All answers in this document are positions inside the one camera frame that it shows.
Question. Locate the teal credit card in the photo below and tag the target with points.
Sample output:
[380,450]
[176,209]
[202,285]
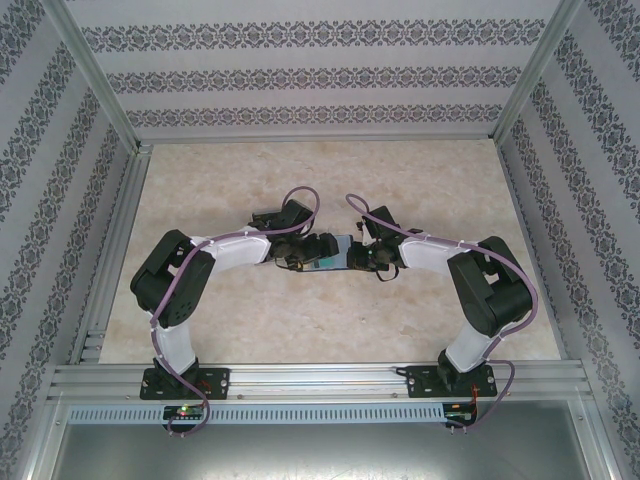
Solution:
[325,262]

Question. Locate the aluminium frame post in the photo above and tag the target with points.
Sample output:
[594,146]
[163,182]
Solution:
[100,75]
[598,440]
[532,75]
[37,440]

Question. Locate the grey metal sheet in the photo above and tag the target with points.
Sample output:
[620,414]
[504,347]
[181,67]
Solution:
[320,450]

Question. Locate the wide aluminium mounting rail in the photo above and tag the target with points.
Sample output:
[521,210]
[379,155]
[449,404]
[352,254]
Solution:
[320,380]

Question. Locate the black credit card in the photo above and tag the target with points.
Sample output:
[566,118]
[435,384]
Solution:
[262,218]

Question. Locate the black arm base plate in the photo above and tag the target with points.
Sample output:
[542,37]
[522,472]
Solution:
[220,382]
[420,382]

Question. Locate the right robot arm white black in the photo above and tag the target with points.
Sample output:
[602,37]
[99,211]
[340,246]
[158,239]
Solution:
[425,255]

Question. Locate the aluminium frame rail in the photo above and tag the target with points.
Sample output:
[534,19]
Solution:
[119,235]
[522,212]
[320,137]

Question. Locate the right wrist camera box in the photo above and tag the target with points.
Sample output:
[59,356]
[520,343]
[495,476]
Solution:
[369,234]

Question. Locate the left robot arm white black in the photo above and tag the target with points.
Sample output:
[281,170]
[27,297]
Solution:
[235,252]

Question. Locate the small controller circuit board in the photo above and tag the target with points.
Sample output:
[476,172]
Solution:
[185,412]
[460,415]

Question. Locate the navy blue card holder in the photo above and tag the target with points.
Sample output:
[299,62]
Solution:
[345,250]

